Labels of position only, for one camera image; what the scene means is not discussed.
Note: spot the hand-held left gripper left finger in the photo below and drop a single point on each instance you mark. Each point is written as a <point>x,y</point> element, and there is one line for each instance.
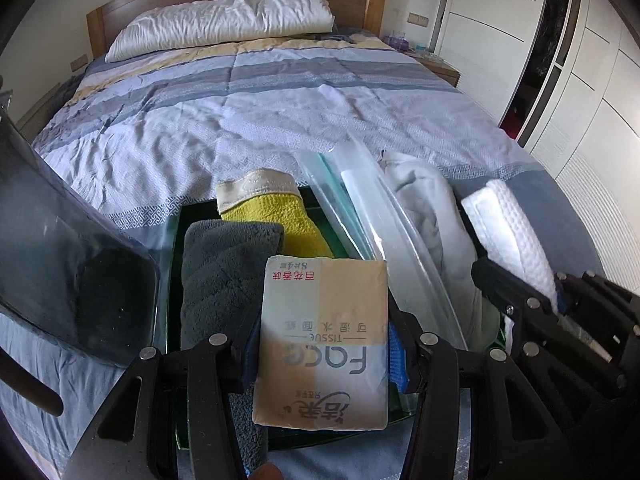
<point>248,372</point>

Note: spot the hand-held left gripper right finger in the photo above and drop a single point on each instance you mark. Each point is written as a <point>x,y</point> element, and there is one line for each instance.
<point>397,357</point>

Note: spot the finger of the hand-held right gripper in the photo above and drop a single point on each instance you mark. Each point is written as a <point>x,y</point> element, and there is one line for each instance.
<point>500,285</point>
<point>590,292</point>

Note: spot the white waffle towel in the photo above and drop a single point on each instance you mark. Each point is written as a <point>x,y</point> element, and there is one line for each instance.
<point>510,230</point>

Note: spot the beige tissue pack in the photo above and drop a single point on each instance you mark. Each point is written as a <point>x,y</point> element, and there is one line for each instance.
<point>320,340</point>

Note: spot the white cloth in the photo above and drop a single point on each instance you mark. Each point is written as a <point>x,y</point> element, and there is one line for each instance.
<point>430,220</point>

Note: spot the grey towel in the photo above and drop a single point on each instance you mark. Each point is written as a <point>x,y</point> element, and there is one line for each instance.
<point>220,270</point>

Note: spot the yellow towel with white hem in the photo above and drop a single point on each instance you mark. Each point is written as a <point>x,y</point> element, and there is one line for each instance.
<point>280,210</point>

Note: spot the dark green plastic tray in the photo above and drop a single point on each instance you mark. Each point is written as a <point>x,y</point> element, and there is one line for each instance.
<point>197,212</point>

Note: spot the person's left hand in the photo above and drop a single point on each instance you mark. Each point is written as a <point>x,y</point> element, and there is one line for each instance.
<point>265,472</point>

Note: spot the clear plastic bag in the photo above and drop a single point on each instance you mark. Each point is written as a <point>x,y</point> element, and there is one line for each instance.
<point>395,260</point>

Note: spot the tinted transparent plastic container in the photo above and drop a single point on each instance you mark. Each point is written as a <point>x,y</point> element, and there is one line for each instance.
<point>60,260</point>

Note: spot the wooden nightstand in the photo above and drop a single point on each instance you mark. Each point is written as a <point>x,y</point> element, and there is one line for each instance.
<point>442,70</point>
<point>37,107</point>

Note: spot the dark curved bar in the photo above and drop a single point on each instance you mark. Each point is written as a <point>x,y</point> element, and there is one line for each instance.
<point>25,380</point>

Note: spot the striped blue quilt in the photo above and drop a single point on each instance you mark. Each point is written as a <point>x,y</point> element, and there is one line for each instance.
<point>250,110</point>

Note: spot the purple item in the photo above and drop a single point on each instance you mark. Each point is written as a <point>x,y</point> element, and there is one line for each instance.
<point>396,38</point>

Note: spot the white wardrobe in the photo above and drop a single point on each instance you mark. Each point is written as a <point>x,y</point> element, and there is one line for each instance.
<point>500,10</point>

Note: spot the white pillow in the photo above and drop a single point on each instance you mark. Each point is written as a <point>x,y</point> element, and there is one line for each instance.
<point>225,17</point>

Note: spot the wall switch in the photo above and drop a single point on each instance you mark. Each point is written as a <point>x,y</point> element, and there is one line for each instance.
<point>418,19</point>
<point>80,62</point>

